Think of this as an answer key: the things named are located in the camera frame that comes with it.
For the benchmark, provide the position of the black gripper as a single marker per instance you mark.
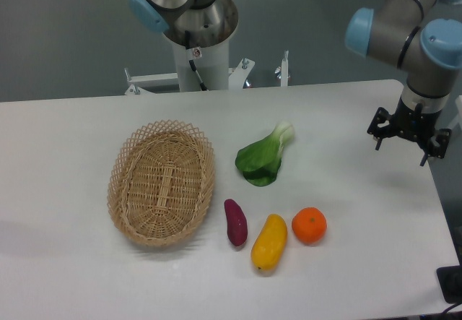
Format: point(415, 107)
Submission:
point(413, 124)

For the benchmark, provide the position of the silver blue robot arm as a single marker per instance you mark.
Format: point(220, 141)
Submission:
point(429, 53)

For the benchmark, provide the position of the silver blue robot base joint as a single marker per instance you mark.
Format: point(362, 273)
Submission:
point(188, 23)

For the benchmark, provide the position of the orange fruit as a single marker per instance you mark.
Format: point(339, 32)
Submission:
point(309, 225)

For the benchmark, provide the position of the black device at table edge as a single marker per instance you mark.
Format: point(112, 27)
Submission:
point(450, 283)

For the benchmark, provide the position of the green bok choy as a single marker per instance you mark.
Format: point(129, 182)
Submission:
point(259, 162)

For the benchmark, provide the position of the yellow mango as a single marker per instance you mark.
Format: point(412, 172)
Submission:
point(270, 243)

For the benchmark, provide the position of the purple sweet potato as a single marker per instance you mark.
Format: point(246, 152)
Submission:
point(237, 227)

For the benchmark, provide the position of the oval woven wicker basket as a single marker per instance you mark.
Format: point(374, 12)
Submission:
point(162, 183)

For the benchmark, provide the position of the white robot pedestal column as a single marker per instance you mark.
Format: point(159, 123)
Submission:
point(202, 68)

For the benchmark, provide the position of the white metal base frame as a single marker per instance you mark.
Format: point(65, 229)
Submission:
point(237, 79)

